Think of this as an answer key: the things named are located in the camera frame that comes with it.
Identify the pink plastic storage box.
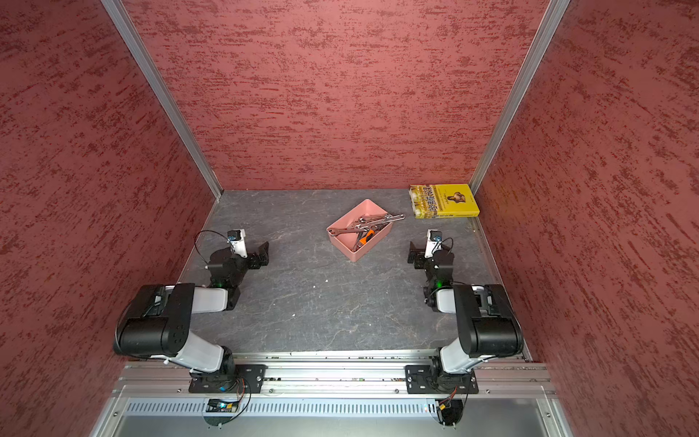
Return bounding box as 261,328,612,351
327,198,393,262

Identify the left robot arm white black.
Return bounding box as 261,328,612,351
113,242,269,391

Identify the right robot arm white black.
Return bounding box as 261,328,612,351
408,243,524,377

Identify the yellow cardboard box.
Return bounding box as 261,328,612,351
409,184,480,220

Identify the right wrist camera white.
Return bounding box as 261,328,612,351
425,229,443,259

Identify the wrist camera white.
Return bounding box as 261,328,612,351
425,229,443,259
227,229,248,259

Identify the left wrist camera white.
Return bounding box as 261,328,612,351
227,229,248,259

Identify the orange handled adjustable wrench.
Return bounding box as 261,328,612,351
352,229,376,252

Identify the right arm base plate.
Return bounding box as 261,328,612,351
404,365,479,395

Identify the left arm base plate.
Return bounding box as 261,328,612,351
189,364,268,395

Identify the aluminium front rail frame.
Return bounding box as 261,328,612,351
93,350,571,436

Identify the right controller board with wires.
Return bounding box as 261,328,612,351
434,388,469,427

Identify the controller board with wires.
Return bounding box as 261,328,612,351
204,378,252,428
434,388,469,427

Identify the left controller board with wires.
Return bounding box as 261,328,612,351
204,378,252,428

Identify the right aluminium corner post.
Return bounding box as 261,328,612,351
469,0,570,194

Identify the aluminium corner post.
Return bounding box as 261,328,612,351
101,0,224,201
469,0,570,194

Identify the left aluminium corner post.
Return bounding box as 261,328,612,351
101,0,224,201

